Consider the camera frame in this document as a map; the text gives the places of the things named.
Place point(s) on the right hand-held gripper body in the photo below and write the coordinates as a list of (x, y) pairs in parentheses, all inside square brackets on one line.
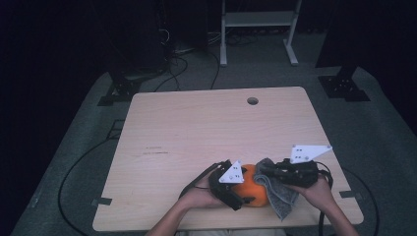
[(301, 173)]

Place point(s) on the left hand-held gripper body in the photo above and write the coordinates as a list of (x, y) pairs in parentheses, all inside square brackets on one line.
[(224, 190)]

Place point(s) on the orange plush toy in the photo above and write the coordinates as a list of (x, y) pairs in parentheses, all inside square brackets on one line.
[(254, 191)]

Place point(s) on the grey cloth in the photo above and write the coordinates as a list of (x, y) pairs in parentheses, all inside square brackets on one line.
[(282, 196)]

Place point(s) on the person's left hand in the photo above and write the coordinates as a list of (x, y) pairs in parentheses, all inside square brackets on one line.
[(200, 196)]

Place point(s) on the person's right hand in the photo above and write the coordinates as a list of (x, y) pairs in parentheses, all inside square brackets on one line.
[(319, 195)]

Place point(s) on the black stand base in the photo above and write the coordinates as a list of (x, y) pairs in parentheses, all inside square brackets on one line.
[(342, 87), (124, 90)]

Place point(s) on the white metal stand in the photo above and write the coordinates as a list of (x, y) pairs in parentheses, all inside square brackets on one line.
[(259, 18)]

